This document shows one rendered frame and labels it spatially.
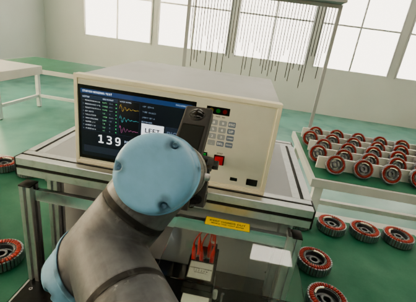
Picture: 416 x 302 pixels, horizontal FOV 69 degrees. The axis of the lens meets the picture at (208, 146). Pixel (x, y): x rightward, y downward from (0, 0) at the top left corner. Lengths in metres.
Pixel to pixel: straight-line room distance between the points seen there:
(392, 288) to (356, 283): 0.12
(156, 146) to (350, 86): 7.04
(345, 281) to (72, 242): 0.94
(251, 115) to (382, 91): 6.92
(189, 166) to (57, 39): 7.99
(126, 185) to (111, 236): 0.05
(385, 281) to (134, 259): 1.03
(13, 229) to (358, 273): 1.15
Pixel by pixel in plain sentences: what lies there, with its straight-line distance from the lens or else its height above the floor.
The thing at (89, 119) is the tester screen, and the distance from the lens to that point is 0.71.
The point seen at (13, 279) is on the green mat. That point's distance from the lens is 1.03.
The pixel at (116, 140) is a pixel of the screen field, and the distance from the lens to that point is 0.70.
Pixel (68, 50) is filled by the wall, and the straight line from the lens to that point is 8.10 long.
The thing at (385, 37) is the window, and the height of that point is 1.74.
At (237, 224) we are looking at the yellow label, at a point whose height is 1.07.
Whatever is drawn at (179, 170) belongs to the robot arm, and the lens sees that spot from 0.26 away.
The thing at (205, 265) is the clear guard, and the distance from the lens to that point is 0.55.
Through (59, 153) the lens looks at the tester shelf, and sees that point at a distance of 0.81.
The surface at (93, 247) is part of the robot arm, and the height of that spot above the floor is 1.25.
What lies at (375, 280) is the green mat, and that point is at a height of 0.75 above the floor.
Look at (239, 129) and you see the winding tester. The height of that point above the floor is 1.26.
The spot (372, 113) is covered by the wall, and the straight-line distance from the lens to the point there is 7.53.
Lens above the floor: 1.44
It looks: 21 degrees down
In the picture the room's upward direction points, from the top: 8 degrees clockwise
